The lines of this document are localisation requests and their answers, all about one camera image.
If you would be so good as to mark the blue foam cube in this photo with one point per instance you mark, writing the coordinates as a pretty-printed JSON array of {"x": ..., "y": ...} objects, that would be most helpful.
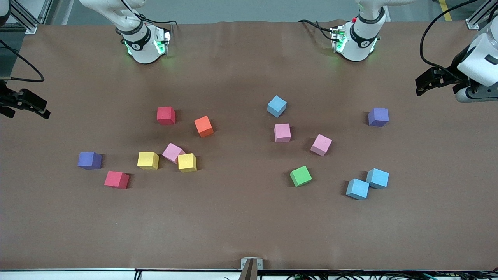
[
  {"x": 357, "y": 189},
  {"x": 276, "y": 106},
  {"x": 377, "y": 178}
]

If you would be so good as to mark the green foam cube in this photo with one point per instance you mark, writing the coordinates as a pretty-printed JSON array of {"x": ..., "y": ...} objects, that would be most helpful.
[{"x": 300, "y": 175}]

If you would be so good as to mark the grey base connector plate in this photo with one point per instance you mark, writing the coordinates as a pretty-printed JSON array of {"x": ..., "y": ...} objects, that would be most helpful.
[
  {"x": 165, "y": 41},
  {"x": 339, "y": 39}
]

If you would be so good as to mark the pink foam cube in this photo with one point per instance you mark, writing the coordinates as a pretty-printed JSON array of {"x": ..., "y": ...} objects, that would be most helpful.
[
  {"x": 172, "y": 151},
  {"x": 282, "y": 132},
  {"x": 321, "y": 144}
]

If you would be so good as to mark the orange foam cube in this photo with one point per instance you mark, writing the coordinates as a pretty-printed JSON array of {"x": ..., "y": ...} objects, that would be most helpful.
[{"x": 204, "y": 126}]

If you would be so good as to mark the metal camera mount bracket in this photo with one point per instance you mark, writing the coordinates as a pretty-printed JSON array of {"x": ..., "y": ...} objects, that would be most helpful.
[{"x": 251, "y": 264}]

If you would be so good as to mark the aluminium frame profile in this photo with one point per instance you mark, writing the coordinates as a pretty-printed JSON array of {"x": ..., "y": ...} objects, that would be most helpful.
[
  {"x": 472, "y": 22},
  {"x": 31, "y": 27}
]

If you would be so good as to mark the red foam cube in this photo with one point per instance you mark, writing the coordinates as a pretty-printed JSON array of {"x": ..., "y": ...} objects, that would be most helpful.
[
  {"x": 116, "y": 179},
  {"x": 166, "y": 115}
]

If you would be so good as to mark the brown table mat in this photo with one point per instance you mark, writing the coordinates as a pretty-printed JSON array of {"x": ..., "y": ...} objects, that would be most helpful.
[{"x": 241, "y": 217}]

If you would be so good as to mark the purple foam cube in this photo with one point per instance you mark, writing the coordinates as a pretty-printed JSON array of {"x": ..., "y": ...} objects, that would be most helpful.
[
  {"x": 90, "y": 160},
  {"x": 378, "y": 117}
]

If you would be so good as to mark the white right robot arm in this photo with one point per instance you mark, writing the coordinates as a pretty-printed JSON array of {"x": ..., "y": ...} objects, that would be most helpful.
[{"x": 142, "y": 46}]

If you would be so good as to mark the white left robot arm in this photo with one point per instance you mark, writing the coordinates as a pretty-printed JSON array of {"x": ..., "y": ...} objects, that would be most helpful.
[{"x": 360, "y": 37}]

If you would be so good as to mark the yellow foam cube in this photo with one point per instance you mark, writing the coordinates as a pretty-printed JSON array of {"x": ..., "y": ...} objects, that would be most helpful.
[
  {"x": 148, "y": 160},
  {"x": 187, "y": 162}
]

